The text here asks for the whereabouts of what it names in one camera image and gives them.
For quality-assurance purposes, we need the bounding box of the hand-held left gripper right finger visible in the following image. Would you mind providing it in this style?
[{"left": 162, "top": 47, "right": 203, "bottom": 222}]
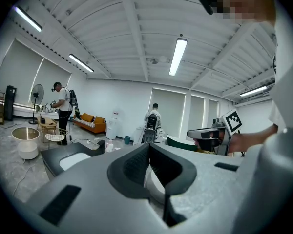
[{"left": 149, "top": 143, "right": 197, "bottom": 196}]

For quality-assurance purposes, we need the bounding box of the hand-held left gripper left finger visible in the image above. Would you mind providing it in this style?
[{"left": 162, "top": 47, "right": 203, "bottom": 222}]
[{"left": 106, "top": 143, "right": 151, "bottom": 200}]

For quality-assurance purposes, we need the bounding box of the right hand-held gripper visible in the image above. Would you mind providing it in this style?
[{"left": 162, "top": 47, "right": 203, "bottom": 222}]
[{"left": 187, "top": 109, "right": 243, "bottom": 156}]

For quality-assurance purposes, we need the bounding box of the white round item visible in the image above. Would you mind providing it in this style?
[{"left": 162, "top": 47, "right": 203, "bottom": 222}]
[{"left": 143, "top": 167, "right": 167, "bottom": 205}]

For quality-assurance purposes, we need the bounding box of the person's right forearm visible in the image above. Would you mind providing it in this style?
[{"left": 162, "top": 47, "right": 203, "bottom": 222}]
[{"left": 227, "top": 123, "right": 279, "bottom": 154}]

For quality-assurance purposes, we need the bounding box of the white sink basin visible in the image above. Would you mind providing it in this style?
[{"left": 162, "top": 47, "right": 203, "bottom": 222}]
[{"left": 59, "top": 153, "right": 92, "bottom": 172}]

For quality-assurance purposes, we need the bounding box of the black sink counter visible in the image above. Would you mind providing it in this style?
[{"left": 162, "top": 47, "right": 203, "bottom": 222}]
[{"left": 40, "top": 140, "right": 106, "bottom": 178}]

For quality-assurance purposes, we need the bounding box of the green and white tub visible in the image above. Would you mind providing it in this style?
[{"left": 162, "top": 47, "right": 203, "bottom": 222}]
[{"left": 166, "top": 134, "right": 199, "bottom": 152}]

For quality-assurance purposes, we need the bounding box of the grey roller blind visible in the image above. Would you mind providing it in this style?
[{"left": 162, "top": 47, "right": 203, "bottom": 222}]
[
  {"left": 207, "top": 98, "right": 219, "bottom": 129},
  {"left": 148, "top": 87, "right": 187, "bottom": 139},
  {"left": 190, "top": 95, "right": 206, "bottom": 132},
  {"left": 30, "top": 58, "right": 72, "bottom": 107},
  {"left": 0, "top": 39, "right": 44, "bottom": 105}
]

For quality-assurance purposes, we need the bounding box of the white water dispenser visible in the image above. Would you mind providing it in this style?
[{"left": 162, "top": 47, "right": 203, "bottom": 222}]
[{"left": 105, "top": 111, "right": 119, "bottom": 140}]

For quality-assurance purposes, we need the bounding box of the orange sofa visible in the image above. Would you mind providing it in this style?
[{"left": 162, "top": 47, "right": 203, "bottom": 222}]
[{"left": 73, "top": 112, "right": 108, "bottom": 134}]

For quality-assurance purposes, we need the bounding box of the long ceiling tube light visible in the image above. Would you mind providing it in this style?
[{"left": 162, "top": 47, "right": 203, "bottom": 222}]
[
  {"left": 13, "top": 5, "right": 43, "bottom": 33},
  {"left": 168, "top": 38, "right": 188, "bottom": 77},
  {"left": 68, "top": 53, "right": 95, "bottom": 73},
  {"left": 239, "top": 85, "right": 269, "bottom": 98}
]

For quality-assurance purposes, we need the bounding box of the person's white t-shirt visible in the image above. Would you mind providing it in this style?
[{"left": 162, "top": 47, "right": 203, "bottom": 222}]
[{"left": 268, "top": 7, "right": 293, "bottom": 137}]

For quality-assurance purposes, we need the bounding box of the low wooden coffee table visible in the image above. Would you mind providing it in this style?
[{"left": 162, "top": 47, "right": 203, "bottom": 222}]
[{"left": 36, "top": 116, "right": 58, "bottom": 132}]

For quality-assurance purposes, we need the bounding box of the round white side table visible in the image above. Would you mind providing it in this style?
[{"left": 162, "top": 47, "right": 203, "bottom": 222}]
[{"left": 11, "top": 126, "right": 41, "bottom": 160}]

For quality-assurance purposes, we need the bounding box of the black standing fan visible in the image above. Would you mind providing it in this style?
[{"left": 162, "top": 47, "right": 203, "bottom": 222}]
[{"left": 28, "top": 83, "right": 45, "bottom": 125}]

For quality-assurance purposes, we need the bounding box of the person's head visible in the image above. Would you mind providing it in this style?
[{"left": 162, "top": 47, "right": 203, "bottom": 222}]
[{"left": 209, "top": 0, "right": 277, "bottom": 26}]

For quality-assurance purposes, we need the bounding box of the wooden shelf rack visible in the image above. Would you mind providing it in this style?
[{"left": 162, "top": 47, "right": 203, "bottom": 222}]
[{"left": 0, "top": 90, "right": 6, "bottom": 126}]

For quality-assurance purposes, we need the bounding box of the gold wire chair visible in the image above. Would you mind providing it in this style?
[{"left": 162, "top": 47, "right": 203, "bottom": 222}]
[{"left": 42, "top": 127, "right": 69, "bottom": 146}]

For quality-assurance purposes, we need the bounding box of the white floor cable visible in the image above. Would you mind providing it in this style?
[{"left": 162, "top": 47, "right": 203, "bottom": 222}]
[{"left": 12, "top": 158, "right": 38, "bottom": 197}]

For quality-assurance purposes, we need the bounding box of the black head-worn camera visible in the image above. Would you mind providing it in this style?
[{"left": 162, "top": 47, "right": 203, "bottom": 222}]
[{"left": 197, "top": 0, "right": 214, "bottom": 16}]

